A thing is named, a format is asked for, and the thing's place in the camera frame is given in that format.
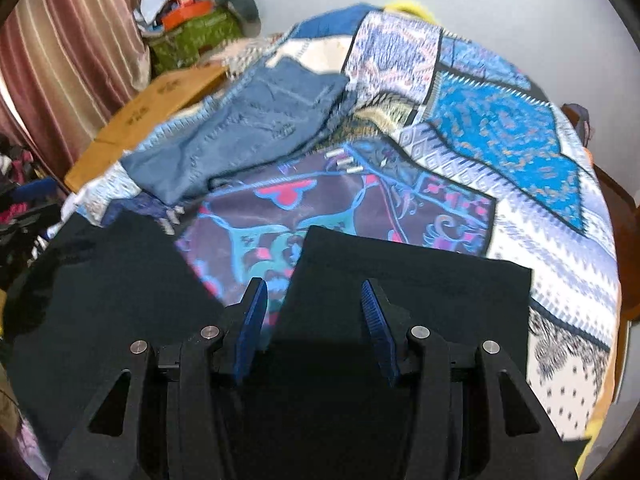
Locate black pants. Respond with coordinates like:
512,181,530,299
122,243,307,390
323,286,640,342
0,210,533,480

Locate brown cardboard box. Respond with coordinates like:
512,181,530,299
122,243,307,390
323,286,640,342
65,62,231,193

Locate white crumpled plastic bag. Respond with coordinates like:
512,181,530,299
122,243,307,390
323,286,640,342
134,0,188,28

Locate orange box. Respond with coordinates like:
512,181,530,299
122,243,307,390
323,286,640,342
162,0,213,31

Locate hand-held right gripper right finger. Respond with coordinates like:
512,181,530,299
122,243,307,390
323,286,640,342
360,279,581,480

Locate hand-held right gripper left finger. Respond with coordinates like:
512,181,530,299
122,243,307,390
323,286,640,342
50,277,271,480

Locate wooden bed frame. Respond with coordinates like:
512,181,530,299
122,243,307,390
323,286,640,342
562,102,633,321

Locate blue jeans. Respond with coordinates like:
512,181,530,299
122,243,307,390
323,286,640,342
120,57,358,206

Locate green printed bag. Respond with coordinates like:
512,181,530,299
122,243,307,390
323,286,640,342
147,10,246,76

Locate printed patchwork blanket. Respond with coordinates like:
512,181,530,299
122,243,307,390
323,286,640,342
60,2,623,441

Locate pile of dark clothes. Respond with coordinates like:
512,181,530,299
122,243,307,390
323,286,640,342
0,132,61,286

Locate yellow fluffy cloth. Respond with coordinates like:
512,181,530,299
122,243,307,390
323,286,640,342
385,0,441,23

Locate striped maroon curtain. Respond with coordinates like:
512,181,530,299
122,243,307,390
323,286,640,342
0,0,153,181

